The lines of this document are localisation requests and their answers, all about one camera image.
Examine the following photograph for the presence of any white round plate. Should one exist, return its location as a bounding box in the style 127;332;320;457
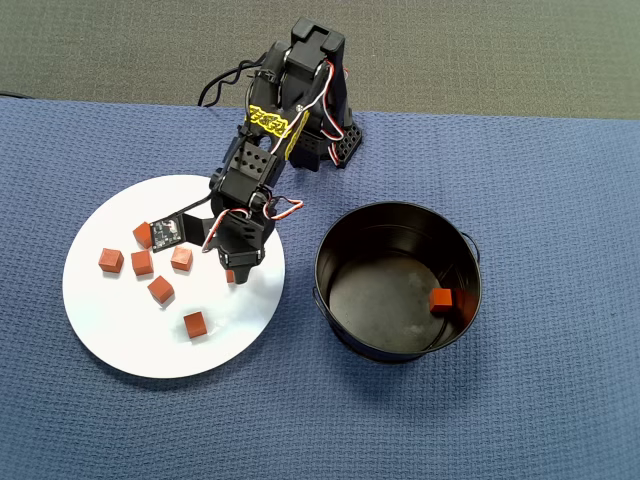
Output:
61;173;287;380

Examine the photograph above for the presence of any small wrist camera circuit board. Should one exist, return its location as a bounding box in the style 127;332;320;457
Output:
149;215;185;254

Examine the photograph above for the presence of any red white black servo wire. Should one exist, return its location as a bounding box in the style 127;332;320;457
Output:
201;207;251;255
249;196;305;222
287;58;349;167

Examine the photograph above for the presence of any blue woven tablecloth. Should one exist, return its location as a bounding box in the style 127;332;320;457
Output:
0;96;640;480

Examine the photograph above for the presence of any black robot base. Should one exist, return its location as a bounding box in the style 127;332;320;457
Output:
285;107;365;172

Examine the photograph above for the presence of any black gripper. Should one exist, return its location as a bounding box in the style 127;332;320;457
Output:
206;211;275;286

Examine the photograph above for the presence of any black metal bucket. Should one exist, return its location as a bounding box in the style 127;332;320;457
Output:
311;200;482;365

